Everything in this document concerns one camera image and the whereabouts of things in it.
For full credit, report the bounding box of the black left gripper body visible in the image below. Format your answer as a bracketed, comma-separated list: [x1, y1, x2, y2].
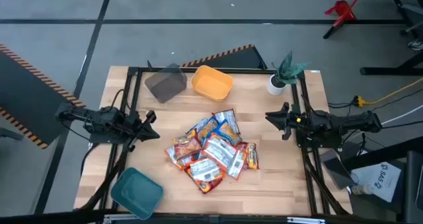
[122, 110, 157, 151]

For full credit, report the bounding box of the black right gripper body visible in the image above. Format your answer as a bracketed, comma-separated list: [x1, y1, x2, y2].
[280, 101, 305, 141]

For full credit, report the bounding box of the blue Maruchan noodle pack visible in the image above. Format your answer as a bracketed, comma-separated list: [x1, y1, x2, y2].
[186, 117, 209, 135]
[196, 116, 219, 145]
[213, 120, 243, 147]

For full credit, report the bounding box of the green plant in white pot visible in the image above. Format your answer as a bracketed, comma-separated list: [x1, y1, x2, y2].
[266, 50, 311, 96]

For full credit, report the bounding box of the brown translucent plastic bin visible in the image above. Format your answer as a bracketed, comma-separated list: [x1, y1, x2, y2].
[144, 63, 188, 104]

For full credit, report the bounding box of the teal plastic bin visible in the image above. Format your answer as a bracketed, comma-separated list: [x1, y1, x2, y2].
[110, 167, 165, 221]

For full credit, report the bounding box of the dark grey tablet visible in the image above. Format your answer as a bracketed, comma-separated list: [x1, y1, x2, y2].
[319, 149, 355, 191]

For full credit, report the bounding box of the black hazard-striped floor mat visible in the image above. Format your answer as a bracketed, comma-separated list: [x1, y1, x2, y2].
[0, 44, 86, 150]
[180, 44, 268, 70]

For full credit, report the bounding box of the yellow plastic bin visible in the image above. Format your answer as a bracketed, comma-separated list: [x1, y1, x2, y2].
[190, 64, 235, 102]

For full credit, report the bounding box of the small brown bottle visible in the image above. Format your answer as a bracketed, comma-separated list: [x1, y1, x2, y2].
[350, 183, 373, 196]

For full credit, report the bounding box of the white printed paper sheet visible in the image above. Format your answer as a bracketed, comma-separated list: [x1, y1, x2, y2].
[350, 161, 403, 204]

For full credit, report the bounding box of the red floor stand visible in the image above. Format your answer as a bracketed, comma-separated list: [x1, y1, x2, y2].
[323, 0, 369, 40]

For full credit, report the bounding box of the grey metal leg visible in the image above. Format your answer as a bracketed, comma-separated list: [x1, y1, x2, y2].
[0, 127, 24, 141]

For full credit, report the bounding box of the black side desk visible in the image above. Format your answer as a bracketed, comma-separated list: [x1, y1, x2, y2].
[342, 136, 423, 224]

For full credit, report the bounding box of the person's shoe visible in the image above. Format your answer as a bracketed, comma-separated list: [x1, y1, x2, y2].
[408, 38, 423, 52]

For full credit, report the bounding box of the grey office chair base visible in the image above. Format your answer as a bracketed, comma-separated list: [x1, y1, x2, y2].
[399, 2, 423, 37]

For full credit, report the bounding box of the yellow extension cable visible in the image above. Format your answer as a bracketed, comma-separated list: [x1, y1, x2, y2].
[352, 77, 423, 108]

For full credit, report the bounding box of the black desk leg frame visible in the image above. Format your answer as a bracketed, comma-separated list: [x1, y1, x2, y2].
[360, 0, 423, 77]

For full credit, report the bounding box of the black floor cable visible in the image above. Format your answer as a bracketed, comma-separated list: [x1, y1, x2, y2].
[379, 120, 423, 130]

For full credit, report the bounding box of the white floor cable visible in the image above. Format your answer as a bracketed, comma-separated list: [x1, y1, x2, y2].
[379, 104, 423, 126]

